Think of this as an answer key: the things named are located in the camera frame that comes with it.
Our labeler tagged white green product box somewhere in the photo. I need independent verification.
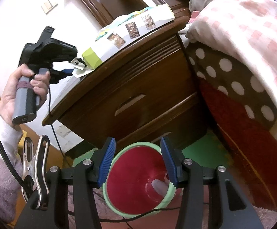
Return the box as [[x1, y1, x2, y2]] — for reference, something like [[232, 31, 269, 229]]
[[50, 3, 176, 110]]

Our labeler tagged white face mask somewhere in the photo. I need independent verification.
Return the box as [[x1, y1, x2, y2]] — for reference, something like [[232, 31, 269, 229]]
[[151, 179, 169, 197]]

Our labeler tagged pink sleeve forearm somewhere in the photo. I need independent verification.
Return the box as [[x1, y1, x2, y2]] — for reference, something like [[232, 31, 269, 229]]
[[0, 115, 23, 223]]

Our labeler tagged person left hand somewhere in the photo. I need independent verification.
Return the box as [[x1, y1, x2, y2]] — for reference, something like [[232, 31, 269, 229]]
[[0, 64, 50, 128]]

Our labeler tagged red bin with green rim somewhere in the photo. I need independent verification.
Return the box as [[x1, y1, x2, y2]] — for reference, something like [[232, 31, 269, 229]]
[[102, 141, 177, 219]]

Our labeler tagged green foam floor mat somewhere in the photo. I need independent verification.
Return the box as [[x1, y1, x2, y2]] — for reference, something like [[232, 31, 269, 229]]
[[71, 131, 230, 170]]

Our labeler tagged dark wooden nightstand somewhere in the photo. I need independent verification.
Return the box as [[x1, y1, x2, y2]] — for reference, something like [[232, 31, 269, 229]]
[[43, 15, 207, 150]]

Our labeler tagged red bed skirt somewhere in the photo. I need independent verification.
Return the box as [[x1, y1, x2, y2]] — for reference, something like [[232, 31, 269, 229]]
[[199, 79, 277, 211]]

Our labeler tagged brown polka dot bedsheet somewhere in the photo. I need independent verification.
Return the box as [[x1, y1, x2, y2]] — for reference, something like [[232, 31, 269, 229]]
[[186, 41, 277, 129]]

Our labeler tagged pink paper packet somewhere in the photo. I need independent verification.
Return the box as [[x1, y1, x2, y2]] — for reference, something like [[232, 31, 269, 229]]
[[190, 11, 200, 20]]

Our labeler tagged grey pillow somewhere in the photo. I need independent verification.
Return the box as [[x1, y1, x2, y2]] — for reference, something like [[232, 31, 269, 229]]
[[189, 0, 213, 12]]

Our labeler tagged black cable on floor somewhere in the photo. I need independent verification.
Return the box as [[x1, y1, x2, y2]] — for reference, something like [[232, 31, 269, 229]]
[[46, 85, 210, 229]]

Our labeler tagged beige wall light switch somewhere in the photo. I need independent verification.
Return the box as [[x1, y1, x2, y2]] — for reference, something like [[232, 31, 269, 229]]
[[41, 0, 58, 15]]

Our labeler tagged metal spring clamp right camera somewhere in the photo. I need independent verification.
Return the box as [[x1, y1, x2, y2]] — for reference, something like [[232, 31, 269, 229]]
[[21, 135, 50, 210]]

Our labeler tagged black camera cable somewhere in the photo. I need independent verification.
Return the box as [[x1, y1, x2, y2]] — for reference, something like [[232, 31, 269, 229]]
[[0, 107, 32, 194]]

